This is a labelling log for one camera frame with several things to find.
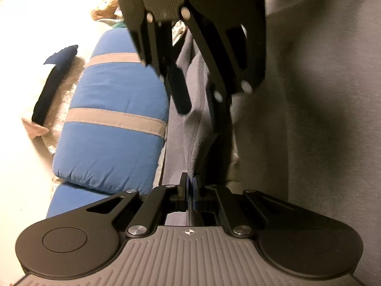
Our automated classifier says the cream fluffy blanket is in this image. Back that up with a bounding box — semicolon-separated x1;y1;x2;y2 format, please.
43;56;88;155

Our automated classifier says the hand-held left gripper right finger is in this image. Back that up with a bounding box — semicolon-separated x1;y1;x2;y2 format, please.
190;177;301;239

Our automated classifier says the pink cloth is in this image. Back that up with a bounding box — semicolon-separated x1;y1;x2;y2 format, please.
21;118;50;139

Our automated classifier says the blue pillow with grey stripes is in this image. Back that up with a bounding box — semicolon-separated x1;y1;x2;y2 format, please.
46;183;129;219
53;30;171;195

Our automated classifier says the white satin cloth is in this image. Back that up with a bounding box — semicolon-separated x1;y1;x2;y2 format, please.
172;20;189;45

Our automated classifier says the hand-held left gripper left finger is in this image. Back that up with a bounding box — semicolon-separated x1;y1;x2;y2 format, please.
86;172;191;239

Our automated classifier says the grey-blue fleece garment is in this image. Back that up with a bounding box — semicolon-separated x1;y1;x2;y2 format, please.
162;0;381;286

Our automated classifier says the dark navy cloth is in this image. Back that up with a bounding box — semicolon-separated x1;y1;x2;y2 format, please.
32;45;79;126

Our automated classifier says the brown stuffed toy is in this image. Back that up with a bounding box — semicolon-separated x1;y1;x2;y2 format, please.
90;0;121;22

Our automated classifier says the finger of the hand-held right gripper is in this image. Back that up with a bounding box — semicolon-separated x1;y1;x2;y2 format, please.
129;10;193;115
180;6;267;139

